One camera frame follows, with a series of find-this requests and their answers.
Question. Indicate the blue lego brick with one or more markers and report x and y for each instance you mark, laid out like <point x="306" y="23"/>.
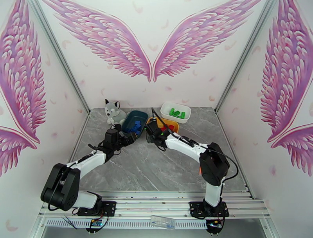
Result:
<point x="139" y="131"/>
<point x="133" y="129"/>
<point x="137" y="123"/>

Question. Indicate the red lego brick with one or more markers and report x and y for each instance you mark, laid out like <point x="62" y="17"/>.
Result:
<point x="171" y="127"/>

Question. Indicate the green lego brick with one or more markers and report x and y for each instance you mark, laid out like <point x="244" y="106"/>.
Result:
<point x="178" y="113"/>
<point x="183" y="115"/>
<point x="172" y="111"/>

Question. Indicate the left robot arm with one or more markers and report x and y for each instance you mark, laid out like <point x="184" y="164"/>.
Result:
<point x="85" y="164"/>

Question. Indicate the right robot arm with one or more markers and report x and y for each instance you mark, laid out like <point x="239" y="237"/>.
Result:
<point x="185" y="146"/>

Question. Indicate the teal plastic bin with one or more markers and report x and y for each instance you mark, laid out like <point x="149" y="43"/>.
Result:
<point x="130" y="117"/>

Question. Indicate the yellow plastic bin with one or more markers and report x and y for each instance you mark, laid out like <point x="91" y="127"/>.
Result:
<point x="171" y="122"/>

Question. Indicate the grey white husky plush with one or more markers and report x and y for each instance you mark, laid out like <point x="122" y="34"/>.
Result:
<point x="115" y="113"/>

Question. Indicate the white plastic bin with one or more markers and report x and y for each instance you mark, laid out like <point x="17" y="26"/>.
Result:
<point x="165" y="111"/>

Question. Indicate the clear plastic piece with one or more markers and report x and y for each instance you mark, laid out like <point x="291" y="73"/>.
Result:
<point x="162" y="222"/>

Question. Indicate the small circuit board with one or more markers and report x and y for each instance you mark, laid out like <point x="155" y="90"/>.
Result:
<point x="96" y="223"/>
<point x="214" y="223"/>

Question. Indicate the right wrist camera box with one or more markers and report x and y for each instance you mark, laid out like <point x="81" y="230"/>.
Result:
<point x="152" y="127"/>

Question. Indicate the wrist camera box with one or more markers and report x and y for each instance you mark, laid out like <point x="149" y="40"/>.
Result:
<point x="152" y="127"/>
<point x="117" y="127"/>

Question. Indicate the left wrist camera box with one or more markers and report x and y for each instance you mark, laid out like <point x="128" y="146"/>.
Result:
<point x="117" y="127"/>

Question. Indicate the aluminium table edge rail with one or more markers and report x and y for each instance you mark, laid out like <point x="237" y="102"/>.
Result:
<point x="234" y="151"/>
<point x="75" y="149"/>

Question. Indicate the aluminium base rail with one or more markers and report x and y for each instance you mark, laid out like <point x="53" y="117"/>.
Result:
<point x="151" y="203"/>

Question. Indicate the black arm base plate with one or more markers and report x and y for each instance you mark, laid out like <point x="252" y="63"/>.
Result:
<point x="195" y="208"/>
<point x="110" y="208"/>

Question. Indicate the aluminium frame corner post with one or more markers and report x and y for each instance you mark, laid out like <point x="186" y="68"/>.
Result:
<point x="60" y="56"/>
<point x="246" y="56"/>

